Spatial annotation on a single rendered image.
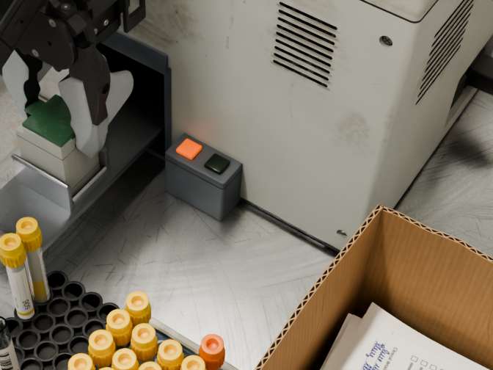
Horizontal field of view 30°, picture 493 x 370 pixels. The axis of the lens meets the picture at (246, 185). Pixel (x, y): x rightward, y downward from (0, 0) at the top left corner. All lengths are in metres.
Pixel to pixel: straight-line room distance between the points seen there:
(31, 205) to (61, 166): 0.05
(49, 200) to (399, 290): 0.28
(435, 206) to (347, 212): 0.12
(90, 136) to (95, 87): 0.06
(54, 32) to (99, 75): 0.04
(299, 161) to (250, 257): 0.10
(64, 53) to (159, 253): 0.21
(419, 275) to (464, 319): 0.04
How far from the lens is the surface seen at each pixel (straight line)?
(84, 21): 0.63
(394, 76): 0.61
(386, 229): 0.63
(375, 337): 0.66
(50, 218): 0.74
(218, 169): 0.75
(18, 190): 0.76
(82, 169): 0.74
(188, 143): 0.76
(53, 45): 0.64
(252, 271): 0.75
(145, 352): 0.59
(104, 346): 0.58
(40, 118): 0.71
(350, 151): 0.68
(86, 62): 0.63
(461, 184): 0.84
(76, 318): 0.71
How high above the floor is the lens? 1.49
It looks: 50 degrees down
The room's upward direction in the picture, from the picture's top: 5 degrees clockwise
